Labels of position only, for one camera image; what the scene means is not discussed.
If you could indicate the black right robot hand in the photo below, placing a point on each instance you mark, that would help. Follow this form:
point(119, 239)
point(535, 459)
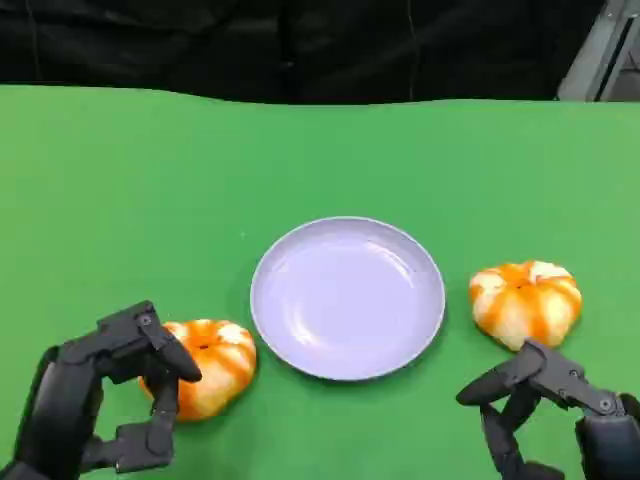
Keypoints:
point(550, 395)

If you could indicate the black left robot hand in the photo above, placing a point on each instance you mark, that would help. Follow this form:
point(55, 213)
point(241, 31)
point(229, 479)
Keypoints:
point(70, 380)

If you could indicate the orange white toy bread roll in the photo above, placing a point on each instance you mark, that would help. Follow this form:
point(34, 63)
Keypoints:
point(215, 370)
point(526, 303)

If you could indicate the lilac plate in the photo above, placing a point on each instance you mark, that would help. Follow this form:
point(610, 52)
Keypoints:
point(347, 298)

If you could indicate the black backdrop curtain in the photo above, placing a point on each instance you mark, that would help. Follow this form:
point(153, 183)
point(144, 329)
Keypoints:
point(280, 45)

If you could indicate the grey metal frame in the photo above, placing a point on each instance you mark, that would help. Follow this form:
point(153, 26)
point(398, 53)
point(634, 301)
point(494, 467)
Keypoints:
point(600, 55)

